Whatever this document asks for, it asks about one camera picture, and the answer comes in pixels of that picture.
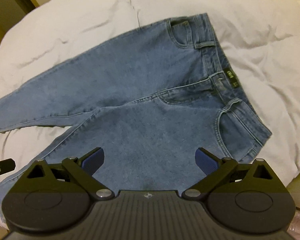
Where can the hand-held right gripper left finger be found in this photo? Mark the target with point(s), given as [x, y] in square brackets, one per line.
[93, 161]

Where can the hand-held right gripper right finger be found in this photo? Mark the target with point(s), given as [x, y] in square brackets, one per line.
[206, 161]

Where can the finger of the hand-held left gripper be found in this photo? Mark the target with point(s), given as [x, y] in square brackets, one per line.
[5, 165]

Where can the blue denim jeans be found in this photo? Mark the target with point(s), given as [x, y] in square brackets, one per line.
[140, 100]

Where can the white duvet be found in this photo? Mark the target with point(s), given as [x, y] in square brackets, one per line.
[65, 30]

